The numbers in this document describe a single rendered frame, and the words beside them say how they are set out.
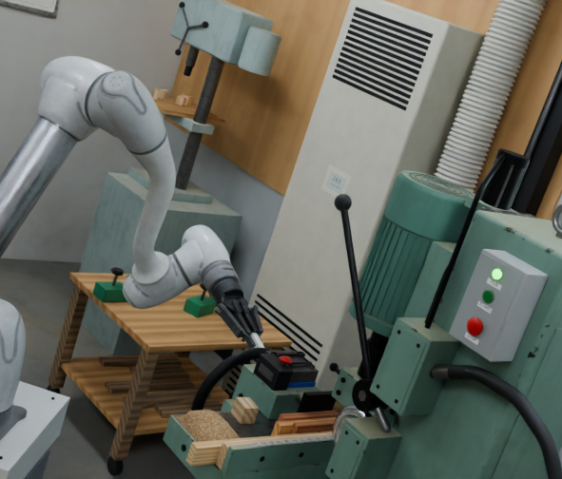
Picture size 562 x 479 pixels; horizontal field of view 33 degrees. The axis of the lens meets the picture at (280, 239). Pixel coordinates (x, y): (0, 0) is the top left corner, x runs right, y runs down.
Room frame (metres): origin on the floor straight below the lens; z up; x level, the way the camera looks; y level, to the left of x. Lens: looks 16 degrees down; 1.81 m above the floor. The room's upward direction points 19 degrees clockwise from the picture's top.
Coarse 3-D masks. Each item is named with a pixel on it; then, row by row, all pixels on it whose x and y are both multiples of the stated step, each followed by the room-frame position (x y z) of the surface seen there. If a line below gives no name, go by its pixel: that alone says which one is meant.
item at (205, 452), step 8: (304, 432) 1.77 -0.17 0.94; (312, 432) 1.78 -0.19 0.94; (216, 440) 1.61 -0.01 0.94; (224, 440) 1.63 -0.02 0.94; (232, 440) 1.63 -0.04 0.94; (192, 448) 1.57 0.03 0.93; (200, 448) 1.57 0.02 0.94; (208, 448) 1.58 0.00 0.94; (216, 448) 1.59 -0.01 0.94; (192, 456) 1.57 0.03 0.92; (200, 456) 1.57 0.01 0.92; (208, 456) 1.59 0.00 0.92; (216, 456) 1.60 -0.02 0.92; (192, 464) 1.56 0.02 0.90; (200, 464) 1.58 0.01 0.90; (208, 464) 1.59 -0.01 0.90
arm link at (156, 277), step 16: (160, 144) 2.08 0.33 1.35; (144, 160) 2.09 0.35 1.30; (160, 160) 2.11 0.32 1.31; (160, 176) 2.15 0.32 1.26; (160, 192) 2.18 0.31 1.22; (144, 208) 2.21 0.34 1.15; (160, 208) 2.20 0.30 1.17; (144, 224) 2.22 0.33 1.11; (160, 224) 2.23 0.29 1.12; (144, 240) 2.23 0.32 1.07; (144, 256) 2.25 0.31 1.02; (160, 256) 2.32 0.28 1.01; (144, 272) 2.28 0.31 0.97; (160, 272) 2.29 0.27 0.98; (176, 272) 2.33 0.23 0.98; (128, 288) 2.30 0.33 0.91; (144, 288) 2.29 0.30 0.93; (160, 288) 2.30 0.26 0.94; (176, 288) 2.33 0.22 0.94; (144, 304) 2.30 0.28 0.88
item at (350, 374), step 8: (344, 368) 1.85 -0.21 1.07; (352, 368) 1.86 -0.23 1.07; (344, 376) 1.83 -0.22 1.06; (352, 376) 1.82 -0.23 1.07; (336, 384) 1.85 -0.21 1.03; (344, 384) 1.83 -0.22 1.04; (352, 384) 1.81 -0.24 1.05; (336, 392) 1.83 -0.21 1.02; (344, 392) 1.82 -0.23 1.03; (344, 400) 1.82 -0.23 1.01; (352, 400) 1.80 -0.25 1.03
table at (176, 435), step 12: (228, 408) 1.92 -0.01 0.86; (228, 420) 1.79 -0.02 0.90; (264, 420) 1.84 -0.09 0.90; (276, 420) 1.86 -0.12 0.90; (168, 432) 1.72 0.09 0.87; (180, 432) 1.69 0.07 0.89; (240, 432) 1.75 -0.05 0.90; (252, 432) 1.77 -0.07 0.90; (264, 432) 1.79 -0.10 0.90; (168, 444) 1.71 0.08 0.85; (180, 444) 1.69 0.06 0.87; (180, 456) 1.68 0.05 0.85; (192, 468) 1.64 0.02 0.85; (204, 468) 1.62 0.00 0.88; (216, 468) 1.59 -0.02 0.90; (288, 468) 1.68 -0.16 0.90; (300, 468) 1.70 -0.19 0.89; (312, 468) 1.72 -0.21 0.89; (324, 468) 1.75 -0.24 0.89
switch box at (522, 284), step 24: (480, 264) 1.51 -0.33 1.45; (504, 264) 1.48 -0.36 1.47; (528, 264) 1.51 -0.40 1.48; (480, 288) 1.50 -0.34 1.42; (504, 288) 1.47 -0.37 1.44; (528, 288) 1.46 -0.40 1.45; (480, 312) 1.48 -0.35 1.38; (504, 312) 1.45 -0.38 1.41; (528, 312) 1.48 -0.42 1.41; (456, 336) 1.51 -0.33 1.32; (480, 336) 1.47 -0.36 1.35; (504, 336) 1.45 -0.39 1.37; (504, 360) 1.47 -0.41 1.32
